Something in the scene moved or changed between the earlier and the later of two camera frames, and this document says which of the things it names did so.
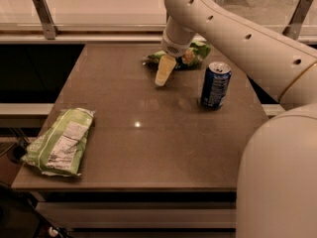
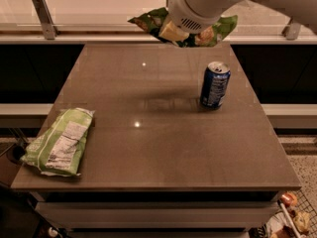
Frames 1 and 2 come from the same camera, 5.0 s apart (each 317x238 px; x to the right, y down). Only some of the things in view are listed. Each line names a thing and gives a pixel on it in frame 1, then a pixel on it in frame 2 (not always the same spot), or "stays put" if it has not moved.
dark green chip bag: [193, 59] -> [154, 20]
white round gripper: [174, 46] -> [190, 14]
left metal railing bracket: [49, 25] stays put
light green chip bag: [57, 148] stays put
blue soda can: [215, 85] stays put
